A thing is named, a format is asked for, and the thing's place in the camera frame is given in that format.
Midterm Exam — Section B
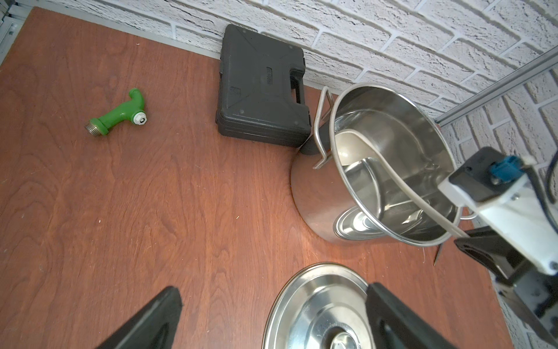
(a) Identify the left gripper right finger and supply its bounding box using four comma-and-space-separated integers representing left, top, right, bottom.
366, 283, 455, 349

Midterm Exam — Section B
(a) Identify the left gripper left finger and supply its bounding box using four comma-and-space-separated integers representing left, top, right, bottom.
97, 286, 183, 349

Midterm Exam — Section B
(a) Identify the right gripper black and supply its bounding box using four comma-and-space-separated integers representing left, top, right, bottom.
454, 226, 557, 345

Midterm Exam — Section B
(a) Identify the stainless steel pot lid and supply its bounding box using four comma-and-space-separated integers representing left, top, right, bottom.
262, 263, 376, 348

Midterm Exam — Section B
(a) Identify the cream plastic ladle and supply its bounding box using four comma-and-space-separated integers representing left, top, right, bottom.
335, 129, 466, 246

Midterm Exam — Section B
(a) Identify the stainless steel stock pot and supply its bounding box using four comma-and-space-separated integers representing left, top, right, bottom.
290, 83, 464, 247

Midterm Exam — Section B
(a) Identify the green plastic tap fitting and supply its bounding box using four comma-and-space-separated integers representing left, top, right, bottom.
85, 88, 148, 137

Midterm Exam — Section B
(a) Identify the black plastic tool case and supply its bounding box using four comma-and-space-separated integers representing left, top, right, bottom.
215, 24, 311, 148

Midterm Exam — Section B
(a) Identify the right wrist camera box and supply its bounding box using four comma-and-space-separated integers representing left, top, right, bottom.
438, 147, 557, 277

